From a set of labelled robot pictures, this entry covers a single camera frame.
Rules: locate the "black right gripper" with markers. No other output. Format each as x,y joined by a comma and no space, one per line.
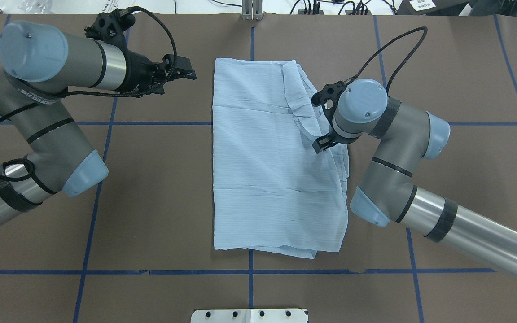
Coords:
324,142

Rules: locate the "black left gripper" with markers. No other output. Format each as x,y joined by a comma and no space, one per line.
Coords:
139,73

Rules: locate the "light blue button shirt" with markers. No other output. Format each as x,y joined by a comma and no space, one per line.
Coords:
272,191

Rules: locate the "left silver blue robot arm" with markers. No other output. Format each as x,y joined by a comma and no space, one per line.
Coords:
42,65

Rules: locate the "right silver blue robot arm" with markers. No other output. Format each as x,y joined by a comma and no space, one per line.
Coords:
388,192

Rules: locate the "grey aluminium frame post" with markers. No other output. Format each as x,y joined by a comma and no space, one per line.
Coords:
252,10

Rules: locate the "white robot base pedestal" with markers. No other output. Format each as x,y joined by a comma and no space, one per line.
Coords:
268,315

